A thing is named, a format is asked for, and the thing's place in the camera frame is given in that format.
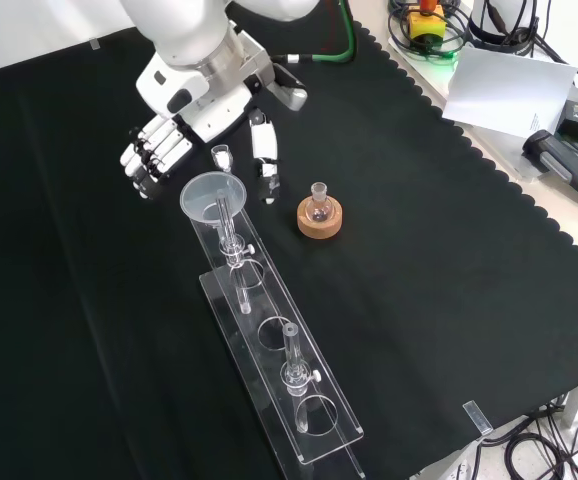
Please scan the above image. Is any small round-bottom glass flask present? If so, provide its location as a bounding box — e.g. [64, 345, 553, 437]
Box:
[304, 182, 331, 224]

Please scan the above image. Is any green cable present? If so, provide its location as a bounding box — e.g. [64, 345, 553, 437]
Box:
[270, 0, 358, 65]

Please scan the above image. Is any black handheld device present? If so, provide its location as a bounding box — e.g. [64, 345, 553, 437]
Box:
[521, 129, 578, 215]

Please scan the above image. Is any yellow stop button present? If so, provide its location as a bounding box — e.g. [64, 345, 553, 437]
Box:
[407, 0, 445, 44]

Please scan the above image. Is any black table cloth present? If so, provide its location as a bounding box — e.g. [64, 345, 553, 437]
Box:
[0, 0, 578, 480]

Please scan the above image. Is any cork ring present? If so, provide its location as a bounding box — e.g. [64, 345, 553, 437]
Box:
[296, 196, 344, 241]

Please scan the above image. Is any clear plastic cloth clip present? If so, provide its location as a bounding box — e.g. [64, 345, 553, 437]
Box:
[462, 399, 494, 435]

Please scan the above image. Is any clear plastic funnel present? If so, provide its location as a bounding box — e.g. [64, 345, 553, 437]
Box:
[178, 171, 248, 230]

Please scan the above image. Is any pale board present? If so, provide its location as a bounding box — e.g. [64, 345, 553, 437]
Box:
[441, 46, 578, 139]

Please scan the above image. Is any white power strip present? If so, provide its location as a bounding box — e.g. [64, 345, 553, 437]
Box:
[448, 457, 475, 480]

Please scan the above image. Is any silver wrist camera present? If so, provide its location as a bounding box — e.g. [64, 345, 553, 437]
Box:
[268, 63, 309, 112]

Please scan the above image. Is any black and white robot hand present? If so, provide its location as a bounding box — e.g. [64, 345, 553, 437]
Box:
[120, 34, 283, 206]

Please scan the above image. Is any clear acrylic funnel stand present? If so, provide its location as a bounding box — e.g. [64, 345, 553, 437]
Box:
[187, 188, 368, 480]

